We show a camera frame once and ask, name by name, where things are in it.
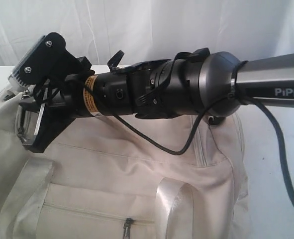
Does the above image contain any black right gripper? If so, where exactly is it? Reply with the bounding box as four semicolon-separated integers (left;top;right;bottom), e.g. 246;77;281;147
19;72;107;153

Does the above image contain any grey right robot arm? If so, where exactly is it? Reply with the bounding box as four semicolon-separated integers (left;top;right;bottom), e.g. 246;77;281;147
20;48;294;133

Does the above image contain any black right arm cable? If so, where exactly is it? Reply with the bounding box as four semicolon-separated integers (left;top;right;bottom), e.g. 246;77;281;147
83;82;294;232

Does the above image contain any cream fabric duffel bag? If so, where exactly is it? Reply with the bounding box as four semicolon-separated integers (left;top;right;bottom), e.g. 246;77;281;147
0;93;249;239

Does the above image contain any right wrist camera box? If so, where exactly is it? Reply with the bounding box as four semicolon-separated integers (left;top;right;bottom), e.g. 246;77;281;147
8;32;92;92

